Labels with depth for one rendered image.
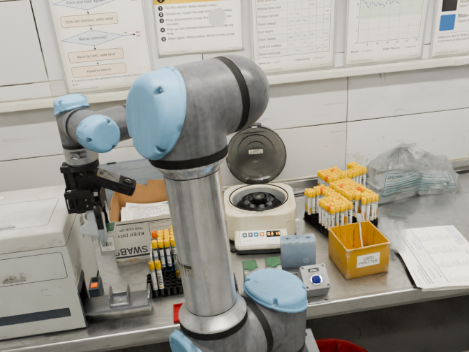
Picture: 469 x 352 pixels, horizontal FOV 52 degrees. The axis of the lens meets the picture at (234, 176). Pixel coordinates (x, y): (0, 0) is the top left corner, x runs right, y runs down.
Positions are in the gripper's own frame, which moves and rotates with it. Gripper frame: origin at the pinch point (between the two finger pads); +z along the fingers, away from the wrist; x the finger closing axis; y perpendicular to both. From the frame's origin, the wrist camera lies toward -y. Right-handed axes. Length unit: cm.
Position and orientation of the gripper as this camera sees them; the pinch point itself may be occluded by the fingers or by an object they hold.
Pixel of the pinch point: (107, 234)
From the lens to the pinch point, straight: 125.8
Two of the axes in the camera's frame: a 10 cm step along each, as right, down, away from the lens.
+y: -9.9, 1.1, -0.8
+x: 1.2, 4.0, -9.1
